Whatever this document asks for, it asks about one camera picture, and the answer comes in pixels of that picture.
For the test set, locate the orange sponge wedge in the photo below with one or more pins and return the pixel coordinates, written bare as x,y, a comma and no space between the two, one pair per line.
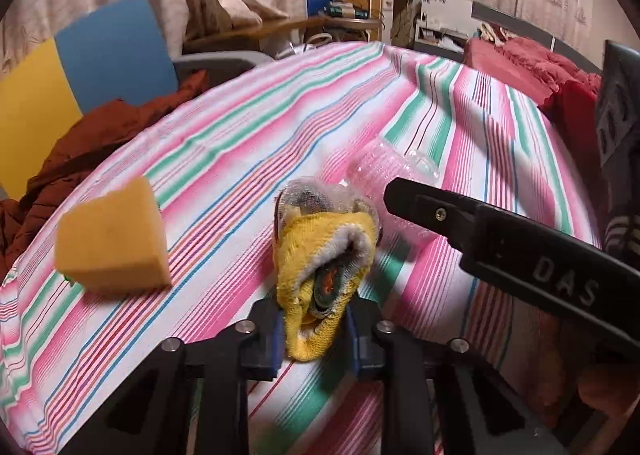
115,244

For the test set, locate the grey yellow blue chair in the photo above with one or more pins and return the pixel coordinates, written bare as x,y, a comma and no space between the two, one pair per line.
117,51

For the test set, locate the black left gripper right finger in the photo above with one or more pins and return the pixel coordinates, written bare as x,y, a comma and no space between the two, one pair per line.
440,396

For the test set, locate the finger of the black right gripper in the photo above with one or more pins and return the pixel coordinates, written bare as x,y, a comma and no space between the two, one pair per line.
539,265

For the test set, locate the striped pink green bedsheet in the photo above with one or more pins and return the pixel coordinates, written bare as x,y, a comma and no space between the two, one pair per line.
255,171

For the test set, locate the rust red jacket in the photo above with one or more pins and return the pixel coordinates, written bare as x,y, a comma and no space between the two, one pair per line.
75,155

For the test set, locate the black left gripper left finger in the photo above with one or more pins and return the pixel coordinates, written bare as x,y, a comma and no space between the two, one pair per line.
189,397

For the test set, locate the wooden desk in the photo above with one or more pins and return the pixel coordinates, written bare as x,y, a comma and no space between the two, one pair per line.
248,38

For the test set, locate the yellow cloth bundle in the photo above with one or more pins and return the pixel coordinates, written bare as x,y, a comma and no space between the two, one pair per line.
322,269

